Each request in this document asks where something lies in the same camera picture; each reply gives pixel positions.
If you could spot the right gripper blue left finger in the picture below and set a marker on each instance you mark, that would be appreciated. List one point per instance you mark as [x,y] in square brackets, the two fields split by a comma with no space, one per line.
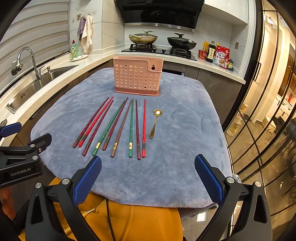
[84,179]

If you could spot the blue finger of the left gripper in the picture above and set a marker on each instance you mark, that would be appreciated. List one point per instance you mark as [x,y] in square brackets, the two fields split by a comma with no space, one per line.
[41,143]
[10,129]

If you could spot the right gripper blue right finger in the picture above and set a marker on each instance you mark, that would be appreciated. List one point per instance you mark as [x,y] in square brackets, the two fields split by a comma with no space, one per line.
[211,177]

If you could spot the maroon chopstick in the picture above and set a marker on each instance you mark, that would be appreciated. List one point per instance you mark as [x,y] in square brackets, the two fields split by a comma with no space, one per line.
[96,128]
[137,132]

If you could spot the green chopstick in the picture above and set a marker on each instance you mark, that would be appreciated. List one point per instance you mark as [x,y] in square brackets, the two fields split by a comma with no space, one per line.
[106,130]
[131,131]

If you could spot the bright red chopstick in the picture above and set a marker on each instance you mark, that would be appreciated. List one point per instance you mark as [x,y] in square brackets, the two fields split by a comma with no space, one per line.
[143,130]
[97,116]

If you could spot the brown chopstick gold band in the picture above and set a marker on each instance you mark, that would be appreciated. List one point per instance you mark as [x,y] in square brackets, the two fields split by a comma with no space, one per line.
[115,146]

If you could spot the gold flower spoon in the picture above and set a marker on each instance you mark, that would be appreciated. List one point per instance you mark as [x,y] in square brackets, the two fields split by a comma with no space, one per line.
[157,113]

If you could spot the dark red chopstick gold band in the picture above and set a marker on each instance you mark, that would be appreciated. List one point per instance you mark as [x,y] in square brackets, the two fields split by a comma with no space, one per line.
[114,123]

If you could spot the chrome kitchen faucet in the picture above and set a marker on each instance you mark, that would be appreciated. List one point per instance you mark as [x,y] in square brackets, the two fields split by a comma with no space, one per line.
[19,63]

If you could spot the left hand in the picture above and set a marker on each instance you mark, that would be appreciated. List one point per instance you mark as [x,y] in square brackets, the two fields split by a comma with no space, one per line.
[8,203]

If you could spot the stainless steel sink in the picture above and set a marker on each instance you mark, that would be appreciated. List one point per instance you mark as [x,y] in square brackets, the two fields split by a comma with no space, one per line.
[22,96]

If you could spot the plastic oil bottle on floor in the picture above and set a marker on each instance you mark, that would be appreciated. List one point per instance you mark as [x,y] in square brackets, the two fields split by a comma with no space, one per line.
[232,130]

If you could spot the grey-blue fleece cloth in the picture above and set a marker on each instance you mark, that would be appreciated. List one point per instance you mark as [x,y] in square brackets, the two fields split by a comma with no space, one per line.
[147,144]

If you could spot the small white plate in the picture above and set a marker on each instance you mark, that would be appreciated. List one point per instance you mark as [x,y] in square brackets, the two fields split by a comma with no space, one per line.
[81,57]

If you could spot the green dish soap bottle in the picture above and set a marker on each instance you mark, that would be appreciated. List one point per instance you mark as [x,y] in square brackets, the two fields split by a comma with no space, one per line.
[74,52]

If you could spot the white hanging towel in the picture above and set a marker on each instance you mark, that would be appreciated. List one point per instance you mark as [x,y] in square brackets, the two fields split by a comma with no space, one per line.
[86,38]

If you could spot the small dark jar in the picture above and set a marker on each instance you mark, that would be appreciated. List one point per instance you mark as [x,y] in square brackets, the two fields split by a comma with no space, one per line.
[230,65]

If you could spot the pink perforated utensil holder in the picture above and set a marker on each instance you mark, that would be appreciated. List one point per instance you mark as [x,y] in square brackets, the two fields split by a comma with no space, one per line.
[137,75]

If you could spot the purple hanging cloth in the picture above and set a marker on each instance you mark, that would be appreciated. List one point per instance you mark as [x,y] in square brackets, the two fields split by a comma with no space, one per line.
[81,27]

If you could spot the red snack packet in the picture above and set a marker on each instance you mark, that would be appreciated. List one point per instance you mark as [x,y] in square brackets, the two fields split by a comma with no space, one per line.
[203,54]

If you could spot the red white cereal bag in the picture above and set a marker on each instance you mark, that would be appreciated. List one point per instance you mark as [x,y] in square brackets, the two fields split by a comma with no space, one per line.
[221,56]

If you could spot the black gas stove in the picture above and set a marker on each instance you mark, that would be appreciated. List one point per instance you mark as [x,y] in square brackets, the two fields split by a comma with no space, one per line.
[149,48]

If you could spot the dark soy sauce bottle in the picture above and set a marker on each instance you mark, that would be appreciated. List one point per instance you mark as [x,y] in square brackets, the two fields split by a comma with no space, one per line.
[211,51]

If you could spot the yellow snack packet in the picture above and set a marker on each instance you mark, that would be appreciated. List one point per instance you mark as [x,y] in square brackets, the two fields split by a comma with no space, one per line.
[206,46]

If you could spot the black wok with lid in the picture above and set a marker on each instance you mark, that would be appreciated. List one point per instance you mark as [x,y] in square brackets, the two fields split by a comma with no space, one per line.
[181,43]

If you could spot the beige wok with lid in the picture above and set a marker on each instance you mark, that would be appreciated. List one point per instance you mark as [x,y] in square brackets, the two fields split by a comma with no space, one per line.
[143,38]

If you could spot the black range hood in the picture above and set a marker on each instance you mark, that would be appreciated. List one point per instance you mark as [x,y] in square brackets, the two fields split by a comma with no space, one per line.
[172,14]

